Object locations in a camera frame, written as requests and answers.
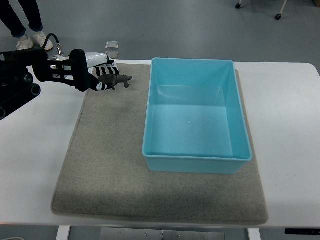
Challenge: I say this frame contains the blue plastic box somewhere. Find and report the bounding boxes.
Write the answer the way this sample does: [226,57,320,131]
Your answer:
[142,58,253,174]

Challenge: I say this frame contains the grey felt mat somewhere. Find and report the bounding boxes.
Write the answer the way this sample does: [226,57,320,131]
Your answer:
[51,64,269,226]

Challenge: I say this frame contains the grey floor socket plate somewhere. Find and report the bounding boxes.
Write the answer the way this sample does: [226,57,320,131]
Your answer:
[105,50,119,60]
[105,41,119,50]

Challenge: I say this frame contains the black table control panel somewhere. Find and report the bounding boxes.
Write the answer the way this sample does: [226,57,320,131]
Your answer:
[284,228,320,236]

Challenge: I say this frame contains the black caster wheel right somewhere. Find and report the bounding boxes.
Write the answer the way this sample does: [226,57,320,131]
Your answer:
[275,14,282,20]

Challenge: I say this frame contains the brown toy hippo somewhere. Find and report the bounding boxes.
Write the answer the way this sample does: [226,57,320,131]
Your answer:
[98,74,133,90]

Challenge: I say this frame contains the metal table frame plate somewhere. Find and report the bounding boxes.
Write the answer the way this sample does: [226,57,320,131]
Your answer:
[99,227,226,240]

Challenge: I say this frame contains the grey floor socket plate lower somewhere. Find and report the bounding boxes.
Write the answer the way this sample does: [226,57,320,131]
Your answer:
[105,50,119,60]

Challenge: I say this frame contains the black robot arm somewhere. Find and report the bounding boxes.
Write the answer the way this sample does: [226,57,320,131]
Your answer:
[0,42,120,119]

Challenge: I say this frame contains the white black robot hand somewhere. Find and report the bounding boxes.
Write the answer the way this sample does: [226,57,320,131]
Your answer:
[85,52,120,91]

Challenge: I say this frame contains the person legs dark trousers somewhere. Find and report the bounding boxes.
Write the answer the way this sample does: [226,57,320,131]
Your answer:
[0,0,54,51]

